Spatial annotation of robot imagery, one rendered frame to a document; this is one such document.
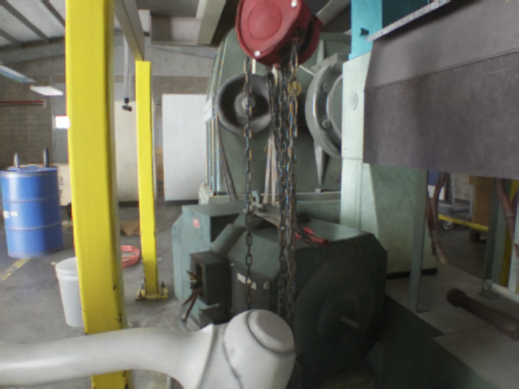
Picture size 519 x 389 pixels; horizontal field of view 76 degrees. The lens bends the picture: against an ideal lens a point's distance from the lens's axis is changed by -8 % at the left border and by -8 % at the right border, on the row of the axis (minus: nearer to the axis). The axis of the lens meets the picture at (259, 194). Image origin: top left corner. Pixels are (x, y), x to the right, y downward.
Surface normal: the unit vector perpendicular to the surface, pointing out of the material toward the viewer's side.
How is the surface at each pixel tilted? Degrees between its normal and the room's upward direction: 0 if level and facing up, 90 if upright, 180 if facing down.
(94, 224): 90
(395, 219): 72
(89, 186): 90
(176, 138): 90
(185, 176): 90
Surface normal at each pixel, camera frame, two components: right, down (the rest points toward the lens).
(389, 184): 0.22, -0.18
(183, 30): 0.23, 0.13
